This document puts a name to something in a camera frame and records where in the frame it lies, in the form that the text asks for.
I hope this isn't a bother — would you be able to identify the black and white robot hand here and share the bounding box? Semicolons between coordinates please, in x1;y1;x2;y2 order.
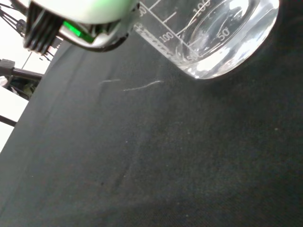
23;0;140;52

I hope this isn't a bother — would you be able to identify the black tripod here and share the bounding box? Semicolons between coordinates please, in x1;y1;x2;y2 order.
0;58;45;79

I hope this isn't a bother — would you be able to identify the black bench cloth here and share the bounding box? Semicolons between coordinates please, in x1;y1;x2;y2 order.
0;0;303;227

